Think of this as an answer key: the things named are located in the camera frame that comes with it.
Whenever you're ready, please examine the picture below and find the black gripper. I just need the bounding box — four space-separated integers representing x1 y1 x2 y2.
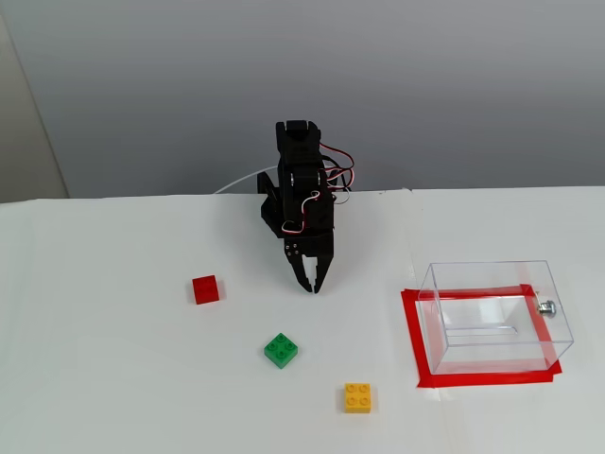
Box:
278 187 337 295

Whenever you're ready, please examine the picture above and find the red lego brick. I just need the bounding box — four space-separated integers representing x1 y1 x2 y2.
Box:
191 274 221 306

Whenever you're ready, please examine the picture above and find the green lego brick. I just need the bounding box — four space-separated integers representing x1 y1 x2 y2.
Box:
263 332 300 371

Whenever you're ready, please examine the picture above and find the yellow lego brick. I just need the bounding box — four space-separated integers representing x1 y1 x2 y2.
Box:
343 382 372 415

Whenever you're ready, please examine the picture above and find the silver box lock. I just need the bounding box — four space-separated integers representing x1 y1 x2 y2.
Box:
533 290 559 319

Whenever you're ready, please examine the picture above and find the transparent plastic box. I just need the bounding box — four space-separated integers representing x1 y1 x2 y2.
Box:
416 258 576 375

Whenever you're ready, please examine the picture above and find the black table clamp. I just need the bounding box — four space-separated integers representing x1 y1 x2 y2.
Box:
256 170 281 210

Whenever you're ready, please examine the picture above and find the red white black servo cable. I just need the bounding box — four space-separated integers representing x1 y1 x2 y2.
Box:
282 189 322 236
319 144 356 205

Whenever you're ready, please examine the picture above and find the red tape frame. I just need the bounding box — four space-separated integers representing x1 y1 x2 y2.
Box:
400 283 563 390

